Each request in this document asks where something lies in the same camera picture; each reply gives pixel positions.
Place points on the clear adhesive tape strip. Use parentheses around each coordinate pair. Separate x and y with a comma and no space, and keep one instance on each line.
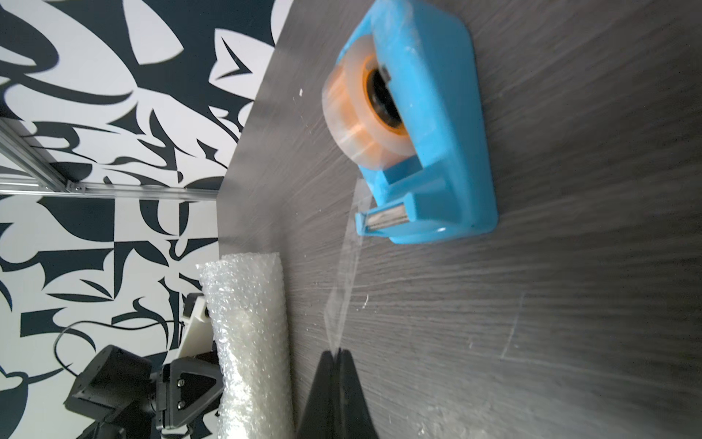
(336,308)

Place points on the blue tape dispenser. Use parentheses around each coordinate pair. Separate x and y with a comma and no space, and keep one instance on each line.
(403,103)

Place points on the clear bubble wrap sheet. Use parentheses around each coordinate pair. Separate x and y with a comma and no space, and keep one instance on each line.
(246,300)

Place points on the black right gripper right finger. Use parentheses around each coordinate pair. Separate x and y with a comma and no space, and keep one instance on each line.
(353,419)

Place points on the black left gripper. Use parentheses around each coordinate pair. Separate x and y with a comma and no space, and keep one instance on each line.
(185,388)

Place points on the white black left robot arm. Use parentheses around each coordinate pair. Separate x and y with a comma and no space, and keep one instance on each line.
(126,398)

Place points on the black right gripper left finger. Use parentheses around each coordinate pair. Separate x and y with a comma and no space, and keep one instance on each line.
(319,417)

